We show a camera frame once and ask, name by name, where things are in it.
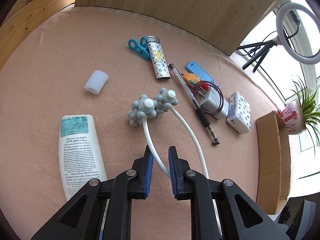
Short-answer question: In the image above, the grey ball massager white handle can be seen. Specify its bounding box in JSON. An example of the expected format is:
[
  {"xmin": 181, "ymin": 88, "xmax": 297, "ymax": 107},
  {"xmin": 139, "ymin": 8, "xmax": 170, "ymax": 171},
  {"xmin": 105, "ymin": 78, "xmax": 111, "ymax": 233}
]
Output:
[{"xmin": 127, "ymin": 87, "xmax": 223, "ymax": 238}]

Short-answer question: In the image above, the blue card holder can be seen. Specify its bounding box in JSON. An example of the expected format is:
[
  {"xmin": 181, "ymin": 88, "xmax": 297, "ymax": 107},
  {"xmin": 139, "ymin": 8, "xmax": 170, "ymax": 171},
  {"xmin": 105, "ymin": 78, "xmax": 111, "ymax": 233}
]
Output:
[{"xmin": 185, "ymin": 60, "xmax": 217, "ymax": 83}]

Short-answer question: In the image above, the white charger plug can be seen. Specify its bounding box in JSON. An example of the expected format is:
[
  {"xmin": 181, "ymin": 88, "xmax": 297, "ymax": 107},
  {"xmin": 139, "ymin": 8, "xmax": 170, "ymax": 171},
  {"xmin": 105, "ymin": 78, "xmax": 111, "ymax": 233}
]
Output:
[{"xmin": 195, "ymin": 81, "xmax": 230, "ymax": 120}]

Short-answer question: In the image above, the orange keychain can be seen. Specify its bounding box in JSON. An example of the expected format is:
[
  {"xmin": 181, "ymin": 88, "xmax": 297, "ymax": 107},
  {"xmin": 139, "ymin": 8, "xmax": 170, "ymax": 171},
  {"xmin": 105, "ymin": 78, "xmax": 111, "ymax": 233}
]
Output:
[{"xmin": 182, "ymin": 72, "xmax": 199, "ymax": 87}]

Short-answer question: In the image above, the clear pen black grip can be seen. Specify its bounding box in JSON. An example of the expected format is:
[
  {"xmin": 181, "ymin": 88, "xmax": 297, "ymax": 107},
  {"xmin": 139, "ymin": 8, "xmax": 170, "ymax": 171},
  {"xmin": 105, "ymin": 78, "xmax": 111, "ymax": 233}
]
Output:
[{"xmin": 168, "ymin": 63, "xmax": 221, "ymax": 145}]

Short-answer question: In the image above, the brown laminate board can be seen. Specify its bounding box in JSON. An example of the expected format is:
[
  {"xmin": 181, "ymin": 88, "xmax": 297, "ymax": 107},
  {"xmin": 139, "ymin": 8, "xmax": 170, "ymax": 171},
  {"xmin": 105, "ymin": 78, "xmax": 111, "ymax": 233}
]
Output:
[{"xmin": 74, "ymin": 0, "xmax": 288, "ymax": 57}]

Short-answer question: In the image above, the translucent white cap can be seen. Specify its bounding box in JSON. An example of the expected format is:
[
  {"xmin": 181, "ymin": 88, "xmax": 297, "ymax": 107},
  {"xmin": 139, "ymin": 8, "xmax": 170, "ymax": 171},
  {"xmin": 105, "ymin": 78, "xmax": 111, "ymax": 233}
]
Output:
[{"xmin": 84, "ymin": 70, "xmax": 109, "ymax": 95}]

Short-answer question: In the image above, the cardboard box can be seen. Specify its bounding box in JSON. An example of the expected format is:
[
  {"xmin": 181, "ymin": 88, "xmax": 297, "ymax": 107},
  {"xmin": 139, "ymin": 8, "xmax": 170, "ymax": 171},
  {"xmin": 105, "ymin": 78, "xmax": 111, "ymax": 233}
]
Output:
[{"xmin": 255, "ymin": 110, "xmax": 292, "ymax": 215}]

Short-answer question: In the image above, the black tripod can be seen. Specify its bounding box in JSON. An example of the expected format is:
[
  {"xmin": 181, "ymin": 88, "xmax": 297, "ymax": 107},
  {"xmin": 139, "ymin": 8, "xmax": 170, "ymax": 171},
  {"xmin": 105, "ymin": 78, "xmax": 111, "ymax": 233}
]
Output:
[{"xmin": 236, "ymin": 40, "xmax": 278, "ymax": 73}]

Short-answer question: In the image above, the white lotion tube blue cap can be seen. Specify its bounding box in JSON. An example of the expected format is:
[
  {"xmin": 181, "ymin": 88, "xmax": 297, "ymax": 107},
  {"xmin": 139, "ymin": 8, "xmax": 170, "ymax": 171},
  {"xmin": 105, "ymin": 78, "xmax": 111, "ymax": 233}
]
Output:
[{"xmin": 58, "ymin": 115, "xmax": 108, "ymax": 202}]

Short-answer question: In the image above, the blue clothes peg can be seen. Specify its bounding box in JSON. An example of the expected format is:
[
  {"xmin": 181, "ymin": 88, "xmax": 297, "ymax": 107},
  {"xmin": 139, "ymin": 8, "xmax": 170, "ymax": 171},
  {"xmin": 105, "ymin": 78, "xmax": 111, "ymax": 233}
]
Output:
[{"xmin": 128, "ymin": 37, "xmax": 153, "ymax": 62}]

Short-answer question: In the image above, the potted plant red white pot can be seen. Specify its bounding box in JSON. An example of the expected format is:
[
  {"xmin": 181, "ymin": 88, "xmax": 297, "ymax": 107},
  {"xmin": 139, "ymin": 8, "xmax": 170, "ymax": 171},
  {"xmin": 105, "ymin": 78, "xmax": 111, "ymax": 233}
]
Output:
[{"xmin": 276, "ymin": 75, "xmax": 320, "ymax": 153}]

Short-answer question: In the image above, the dark red hair ring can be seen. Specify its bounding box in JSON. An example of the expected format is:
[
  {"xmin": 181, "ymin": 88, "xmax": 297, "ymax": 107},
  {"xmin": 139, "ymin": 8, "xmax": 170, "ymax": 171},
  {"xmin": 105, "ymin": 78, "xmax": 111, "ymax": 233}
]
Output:
[{"xmin": 196, "ymin": 80, "xmax": 224, "ymax": 115}]

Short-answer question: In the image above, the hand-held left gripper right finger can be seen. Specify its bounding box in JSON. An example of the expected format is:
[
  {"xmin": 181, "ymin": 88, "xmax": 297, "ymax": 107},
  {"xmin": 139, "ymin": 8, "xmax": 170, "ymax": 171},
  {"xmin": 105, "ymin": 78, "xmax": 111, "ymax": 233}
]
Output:
[{"xmin": 168, "ymin": 145, "xmax": 290, "ymax": 240}]

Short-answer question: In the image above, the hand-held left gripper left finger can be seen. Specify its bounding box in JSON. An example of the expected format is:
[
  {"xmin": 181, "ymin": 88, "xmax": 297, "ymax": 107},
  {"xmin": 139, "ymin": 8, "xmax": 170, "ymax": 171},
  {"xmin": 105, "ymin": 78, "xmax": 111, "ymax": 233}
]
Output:
[{"xmin": 30, "ymin": 145, "xmax": 154, "ymax": 240}]

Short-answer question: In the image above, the patterned lighter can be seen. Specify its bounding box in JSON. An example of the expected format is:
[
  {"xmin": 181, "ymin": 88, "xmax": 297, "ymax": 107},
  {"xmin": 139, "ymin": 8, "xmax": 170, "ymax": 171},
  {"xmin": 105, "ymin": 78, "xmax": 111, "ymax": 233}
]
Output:
[{"xmin": 146, "ymin": 35, "xmax": 172, "ymax": 81}]

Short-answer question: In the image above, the white ring light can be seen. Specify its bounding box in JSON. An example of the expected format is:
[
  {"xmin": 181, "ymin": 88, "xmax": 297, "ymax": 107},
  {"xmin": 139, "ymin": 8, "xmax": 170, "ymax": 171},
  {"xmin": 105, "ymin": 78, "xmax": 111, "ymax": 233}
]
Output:
[{"xmin": 276, "ymin": 1, "xmax": 320, "ymax": 65}]

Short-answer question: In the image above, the patterned tissue pack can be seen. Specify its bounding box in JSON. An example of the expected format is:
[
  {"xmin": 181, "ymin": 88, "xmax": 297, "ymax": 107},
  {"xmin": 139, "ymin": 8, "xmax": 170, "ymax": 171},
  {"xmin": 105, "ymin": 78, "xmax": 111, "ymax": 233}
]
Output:
[{"xmin": 226, "ymin": 91, "xmax": 252, "ymax": 134}]

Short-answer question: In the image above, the pine wood board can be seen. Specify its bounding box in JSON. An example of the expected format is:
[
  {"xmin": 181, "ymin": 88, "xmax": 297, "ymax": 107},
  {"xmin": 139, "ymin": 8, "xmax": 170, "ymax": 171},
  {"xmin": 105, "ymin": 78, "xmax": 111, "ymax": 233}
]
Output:
[{"xmin": 0, "ymin": 0, "xmax": 83, "ymax": 28}]

